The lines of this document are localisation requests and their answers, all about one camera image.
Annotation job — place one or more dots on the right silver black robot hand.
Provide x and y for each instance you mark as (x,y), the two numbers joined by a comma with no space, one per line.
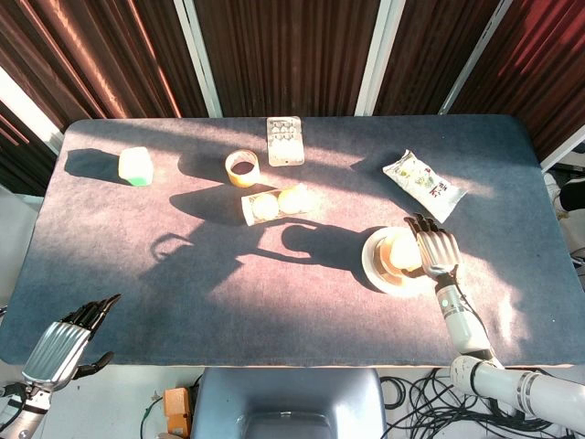
(439,249)

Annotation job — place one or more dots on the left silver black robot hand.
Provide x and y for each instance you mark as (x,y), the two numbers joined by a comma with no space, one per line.
(57,346)

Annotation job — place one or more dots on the round bread bun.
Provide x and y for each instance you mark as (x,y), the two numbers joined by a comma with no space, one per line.
(404,253)

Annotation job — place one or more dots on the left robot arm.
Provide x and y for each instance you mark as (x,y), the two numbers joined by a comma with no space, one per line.
(20,407)

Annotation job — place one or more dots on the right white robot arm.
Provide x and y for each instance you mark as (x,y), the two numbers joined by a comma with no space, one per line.
(484,361)

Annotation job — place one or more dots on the white plate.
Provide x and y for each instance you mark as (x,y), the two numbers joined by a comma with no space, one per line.
(393,265)

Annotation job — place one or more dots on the packaged buns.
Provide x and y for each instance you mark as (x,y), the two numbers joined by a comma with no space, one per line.
(276,204)

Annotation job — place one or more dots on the white snack bag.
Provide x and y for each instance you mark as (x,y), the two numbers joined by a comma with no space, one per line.
(422,183)

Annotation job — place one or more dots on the orange device box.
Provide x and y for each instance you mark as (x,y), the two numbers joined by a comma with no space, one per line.
(177,409)

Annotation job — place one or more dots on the blue tablecloth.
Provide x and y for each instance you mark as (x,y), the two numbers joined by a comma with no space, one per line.
(274,283)

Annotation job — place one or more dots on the blister pack of tablets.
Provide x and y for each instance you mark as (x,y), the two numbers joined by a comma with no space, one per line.
(285,140)

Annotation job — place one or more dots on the translucent green white container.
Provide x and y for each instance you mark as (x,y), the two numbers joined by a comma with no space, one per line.
(135,167)

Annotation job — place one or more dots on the brown tape roll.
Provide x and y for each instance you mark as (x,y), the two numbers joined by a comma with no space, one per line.
(242,169)

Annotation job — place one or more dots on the dark red curtain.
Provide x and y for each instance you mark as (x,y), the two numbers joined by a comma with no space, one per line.
(283,55)

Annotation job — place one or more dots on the white frame post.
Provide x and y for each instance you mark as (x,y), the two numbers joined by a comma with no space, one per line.
(196,57)
(375,57)
(27,112)
(475,57)
(564,153)

